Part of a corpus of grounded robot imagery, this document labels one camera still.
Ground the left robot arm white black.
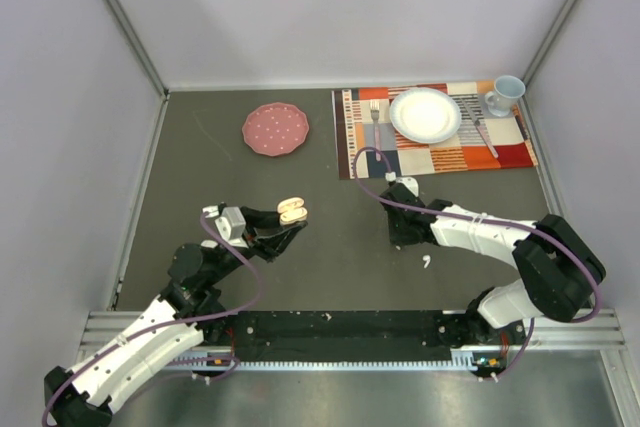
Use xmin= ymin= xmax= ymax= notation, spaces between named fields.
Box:
xmin=42 ymin=197 xmax=308 ymax=426

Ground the pink polka dot plate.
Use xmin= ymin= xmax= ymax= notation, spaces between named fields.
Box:
xmin=241 ymin=102 xmax=310 ymax=157

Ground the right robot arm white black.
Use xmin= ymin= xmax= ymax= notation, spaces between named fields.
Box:
xmin=381 ymin=178 xmax=606 ymax=343

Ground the pink handled fork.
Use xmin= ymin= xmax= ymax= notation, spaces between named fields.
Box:
xmin=370 ymin=99 xmax=381 ymax=162

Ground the light blue mug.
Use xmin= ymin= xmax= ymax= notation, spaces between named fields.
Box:
xmin=484 ymin=75 xmax=526 ymax=117

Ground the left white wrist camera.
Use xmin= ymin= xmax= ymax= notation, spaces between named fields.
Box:
xmin=202 ymin=204 xmax=247 ymax=248

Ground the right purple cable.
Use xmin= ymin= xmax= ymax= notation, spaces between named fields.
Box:
xmin=349 ymin=146 xmax=604 ymax=383

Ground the white paper plate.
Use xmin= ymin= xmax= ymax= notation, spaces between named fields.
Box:
xmin=389 ymin=88 xmax=461 ymax=144

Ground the patchwork colourful placemat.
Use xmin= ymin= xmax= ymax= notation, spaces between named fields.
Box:
xmin=332 ymin=80 xmax=538 ymax=180

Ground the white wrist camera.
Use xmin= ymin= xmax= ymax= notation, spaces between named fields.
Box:
xmin=385 ymin=172 xmax=419 ymax=197
xmin=202 ymin=204 xmax=247 ymax=248

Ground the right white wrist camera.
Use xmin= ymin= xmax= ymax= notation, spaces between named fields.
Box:
xmin=385 ymin=172 xmax=419 ymax=197

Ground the grey slotted cable duct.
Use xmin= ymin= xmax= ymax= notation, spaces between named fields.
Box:
xmin=165 ymin=351 xmax=506 ymax=373

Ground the purple cable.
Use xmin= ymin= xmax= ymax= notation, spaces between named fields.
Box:
xmin=40 ymin=211 xmax=266 ymax=427
xmin=349 ymin=146 xmax=604 ymax=383

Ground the white earbud charging case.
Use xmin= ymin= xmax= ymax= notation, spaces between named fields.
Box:
xmin=276 ymin=197 xmax=308 ymax=226

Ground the pink handled knife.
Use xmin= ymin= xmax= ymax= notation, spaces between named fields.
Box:
xmin=461 ymin=99 xmax=499 ymax=159

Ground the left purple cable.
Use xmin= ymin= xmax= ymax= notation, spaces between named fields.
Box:
xmin=40 ymin=211 xmax=266 ymax=427

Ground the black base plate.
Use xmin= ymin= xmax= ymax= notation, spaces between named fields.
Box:
xmin=203 ymin=310 xmax=505 ymax=361

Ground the aluminium frame rail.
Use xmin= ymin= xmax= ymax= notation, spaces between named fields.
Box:
xmin=78 ymin=309 xmax=626 ymax=352

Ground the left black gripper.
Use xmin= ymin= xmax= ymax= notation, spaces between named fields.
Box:
xmin=207 ymin=205 xmax=308 ymax=284

